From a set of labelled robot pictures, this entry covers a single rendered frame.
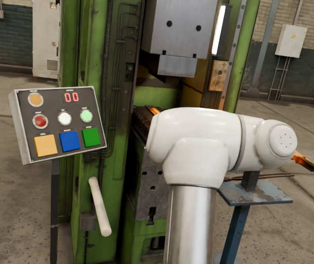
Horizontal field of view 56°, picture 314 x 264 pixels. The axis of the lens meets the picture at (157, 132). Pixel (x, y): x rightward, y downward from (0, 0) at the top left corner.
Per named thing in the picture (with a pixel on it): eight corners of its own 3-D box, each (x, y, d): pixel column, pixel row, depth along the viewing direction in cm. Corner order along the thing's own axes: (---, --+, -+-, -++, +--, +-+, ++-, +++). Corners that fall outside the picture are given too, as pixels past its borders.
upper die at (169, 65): (194, 77, 149) (197, 58, 146) (157, 74, 142) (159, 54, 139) (165, 64, 186) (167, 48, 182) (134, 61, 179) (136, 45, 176)
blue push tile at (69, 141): (80, 148, 121) (77, 130, 121) (63, 151, 116) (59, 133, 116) (78, 149, 122) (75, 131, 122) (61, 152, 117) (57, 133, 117)
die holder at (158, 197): (196, 215, 176) (211, 146, 161) (134, 221, 163) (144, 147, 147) (164, 170, 225) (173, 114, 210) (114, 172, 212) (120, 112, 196)
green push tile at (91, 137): (101, 144, 128) (97, 127, 128) (85, 147, 123) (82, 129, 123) (99, 145, 129) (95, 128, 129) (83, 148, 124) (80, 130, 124)
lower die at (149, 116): (182, 142, 161) (185, 128, 158) (147, 142, 154) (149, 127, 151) (157, 118, 198) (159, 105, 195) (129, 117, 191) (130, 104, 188)
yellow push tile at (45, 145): (57, 153, 115) (53, 134, 115) (38, 157, 110) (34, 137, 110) (56, 153, 116) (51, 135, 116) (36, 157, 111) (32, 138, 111)
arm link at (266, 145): (271, 128, 78) (221, 121, 77) (313, 111, 61) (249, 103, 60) (269, 177, 76) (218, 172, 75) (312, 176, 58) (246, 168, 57)
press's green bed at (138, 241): (182, 275, 192) (195, 215, 176) (126, 285, 179) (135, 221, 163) (155, 221, 240) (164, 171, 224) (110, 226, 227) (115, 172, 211)
